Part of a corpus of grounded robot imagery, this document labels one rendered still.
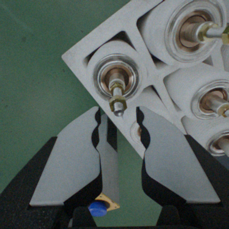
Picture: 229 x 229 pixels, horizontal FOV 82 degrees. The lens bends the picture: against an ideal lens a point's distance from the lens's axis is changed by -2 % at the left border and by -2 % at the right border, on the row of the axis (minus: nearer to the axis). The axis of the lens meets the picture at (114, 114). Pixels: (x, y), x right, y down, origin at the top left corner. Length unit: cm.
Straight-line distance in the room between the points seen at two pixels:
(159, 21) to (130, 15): 7
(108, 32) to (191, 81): 16
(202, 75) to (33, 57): 46
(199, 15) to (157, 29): 5
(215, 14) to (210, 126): 20
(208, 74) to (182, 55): 6
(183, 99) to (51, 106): 46
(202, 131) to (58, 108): 47
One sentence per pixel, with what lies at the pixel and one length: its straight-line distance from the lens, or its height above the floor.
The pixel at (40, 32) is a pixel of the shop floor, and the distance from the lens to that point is 50.
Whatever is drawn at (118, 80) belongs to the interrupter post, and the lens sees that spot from 18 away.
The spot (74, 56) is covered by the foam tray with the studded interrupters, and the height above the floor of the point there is 18.
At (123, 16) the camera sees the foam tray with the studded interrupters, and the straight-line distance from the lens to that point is 27.
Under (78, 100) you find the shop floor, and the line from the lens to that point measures 52.
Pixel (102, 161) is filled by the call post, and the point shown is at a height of 24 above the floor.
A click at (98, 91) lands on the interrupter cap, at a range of 22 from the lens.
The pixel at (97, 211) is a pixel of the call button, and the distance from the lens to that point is 33.
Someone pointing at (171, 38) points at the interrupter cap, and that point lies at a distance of 21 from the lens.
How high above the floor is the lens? 45
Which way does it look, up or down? 58 degrees down
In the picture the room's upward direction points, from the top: 180 degrees clockwise
